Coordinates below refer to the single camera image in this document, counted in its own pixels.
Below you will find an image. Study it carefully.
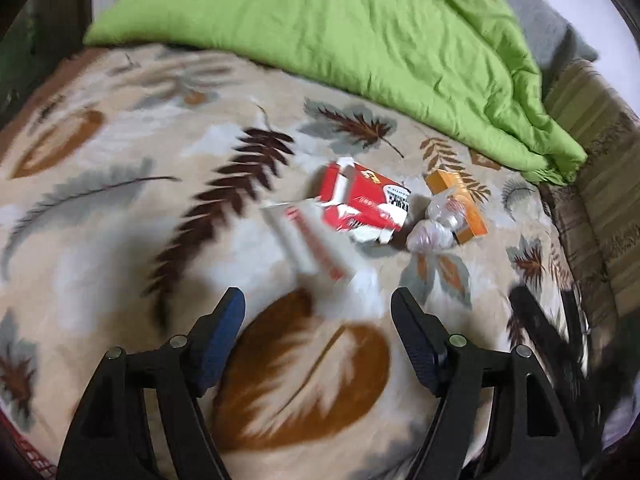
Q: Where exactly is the clear plastic bag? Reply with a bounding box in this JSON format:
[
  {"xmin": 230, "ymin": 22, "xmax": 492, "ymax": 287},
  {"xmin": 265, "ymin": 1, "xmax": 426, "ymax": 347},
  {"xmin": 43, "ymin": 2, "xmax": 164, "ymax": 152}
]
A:
[{"xmin": 406, "ymin": 193, "xmax": 466, "ymax": 255}]

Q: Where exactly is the orange small box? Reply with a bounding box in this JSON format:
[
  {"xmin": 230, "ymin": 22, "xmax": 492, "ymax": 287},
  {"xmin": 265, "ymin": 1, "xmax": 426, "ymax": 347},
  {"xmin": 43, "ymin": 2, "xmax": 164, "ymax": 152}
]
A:
[{"xmin": 425, "ymin": 170, "xmax": 488, "ymax": 244}]

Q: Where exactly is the red white carton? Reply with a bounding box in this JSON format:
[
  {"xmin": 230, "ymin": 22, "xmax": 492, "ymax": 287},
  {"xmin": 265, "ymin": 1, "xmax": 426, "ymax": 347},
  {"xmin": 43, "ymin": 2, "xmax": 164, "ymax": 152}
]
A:
[{"xmin": 318, "ymin": 157, "xmax": 411, "ymax": 245}]

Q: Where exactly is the white red torn carton strip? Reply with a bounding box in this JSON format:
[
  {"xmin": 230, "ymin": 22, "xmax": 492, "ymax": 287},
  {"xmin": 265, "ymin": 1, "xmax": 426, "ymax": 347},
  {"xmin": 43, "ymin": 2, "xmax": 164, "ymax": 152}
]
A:
[{"xmin": 262, "ymin": 200, "xmax": 357, "ymax": 283}]

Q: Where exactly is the red plastic basket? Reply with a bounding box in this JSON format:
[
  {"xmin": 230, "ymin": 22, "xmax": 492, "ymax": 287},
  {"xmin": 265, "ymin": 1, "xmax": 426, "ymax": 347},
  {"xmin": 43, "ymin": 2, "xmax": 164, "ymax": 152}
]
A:
[{"xmin": 1, "ymin": 413, "xmax": 58, "ymax": 479}]

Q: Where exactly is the striped beige headboard cushion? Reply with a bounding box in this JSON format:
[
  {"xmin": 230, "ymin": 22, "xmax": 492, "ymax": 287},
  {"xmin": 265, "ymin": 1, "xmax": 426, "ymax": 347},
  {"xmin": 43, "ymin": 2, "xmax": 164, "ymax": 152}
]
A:
[{"xmin": 544, "ymin": 60, "xmax": 639, "ymax": 325}]

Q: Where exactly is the leaf pattern beige blanket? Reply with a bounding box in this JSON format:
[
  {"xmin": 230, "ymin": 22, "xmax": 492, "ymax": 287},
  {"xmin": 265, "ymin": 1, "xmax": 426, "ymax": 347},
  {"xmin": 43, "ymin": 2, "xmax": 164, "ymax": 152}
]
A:
[{"xmin": 1, "ymin": 46, "xmax": 582, "ymax": 479}]

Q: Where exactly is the grey pillow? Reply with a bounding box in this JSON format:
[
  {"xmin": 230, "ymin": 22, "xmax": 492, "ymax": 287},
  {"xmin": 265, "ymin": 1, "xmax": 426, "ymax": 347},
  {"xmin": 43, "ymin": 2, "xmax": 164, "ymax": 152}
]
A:
[{"xmin": 506, "ymin": 0, "xmax": 599, "ymax": 96}]

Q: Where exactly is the green quilt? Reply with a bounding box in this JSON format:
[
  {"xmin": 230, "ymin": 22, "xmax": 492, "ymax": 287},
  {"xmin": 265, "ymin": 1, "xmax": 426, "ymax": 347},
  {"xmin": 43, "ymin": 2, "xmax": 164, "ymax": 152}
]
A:
[{"xmin": 85, "ymin": 0, "xmax": 587, "ymax": 185}]

